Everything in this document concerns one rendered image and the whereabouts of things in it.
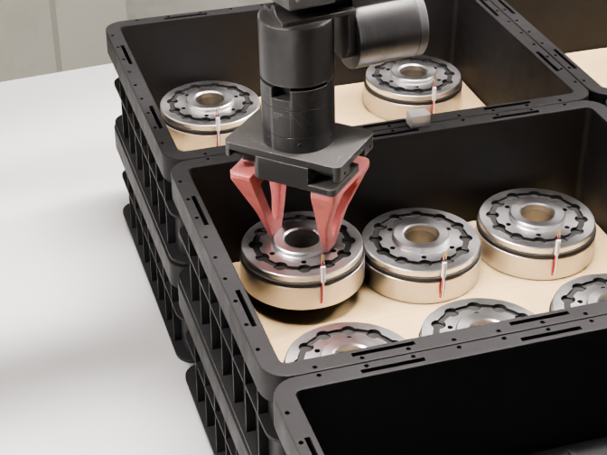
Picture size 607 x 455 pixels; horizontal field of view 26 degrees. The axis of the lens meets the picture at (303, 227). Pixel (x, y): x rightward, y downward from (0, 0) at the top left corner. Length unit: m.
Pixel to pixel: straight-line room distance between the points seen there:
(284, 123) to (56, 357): 0.39
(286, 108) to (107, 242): 0.48
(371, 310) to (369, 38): 0.24
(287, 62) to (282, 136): 0.06
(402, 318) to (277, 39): 0.26
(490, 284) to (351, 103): 0.35
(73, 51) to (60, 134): 1.12
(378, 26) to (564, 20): 0.57
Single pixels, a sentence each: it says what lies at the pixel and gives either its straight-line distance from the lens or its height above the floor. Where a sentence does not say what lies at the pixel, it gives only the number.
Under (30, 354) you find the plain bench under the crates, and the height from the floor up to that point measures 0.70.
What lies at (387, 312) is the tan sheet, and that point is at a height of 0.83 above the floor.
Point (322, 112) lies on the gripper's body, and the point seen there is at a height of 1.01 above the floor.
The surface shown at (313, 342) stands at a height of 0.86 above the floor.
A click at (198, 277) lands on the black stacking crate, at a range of 1.06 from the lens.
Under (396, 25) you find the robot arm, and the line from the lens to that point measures 1.00.
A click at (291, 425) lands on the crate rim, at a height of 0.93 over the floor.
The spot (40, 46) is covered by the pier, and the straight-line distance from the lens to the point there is 2.74.
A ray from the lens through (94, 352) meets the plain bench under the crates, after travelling 1.27.
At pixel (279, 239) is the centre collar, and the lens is 1.08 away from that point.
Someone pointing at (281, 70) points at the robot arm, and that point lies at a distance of 0.98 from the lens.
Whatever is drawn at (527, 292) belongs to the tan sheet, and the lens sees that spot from 1.13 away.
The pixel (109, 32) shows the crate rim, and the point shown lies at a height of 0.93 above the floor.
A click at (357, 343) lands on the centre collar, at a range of 0.99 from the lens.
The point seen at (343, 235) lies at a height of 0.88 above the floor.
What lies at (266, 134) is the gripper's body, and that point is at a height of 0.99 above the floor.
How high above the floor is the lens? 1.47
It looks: 33 degrees down
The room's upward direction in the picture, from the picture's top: straight up
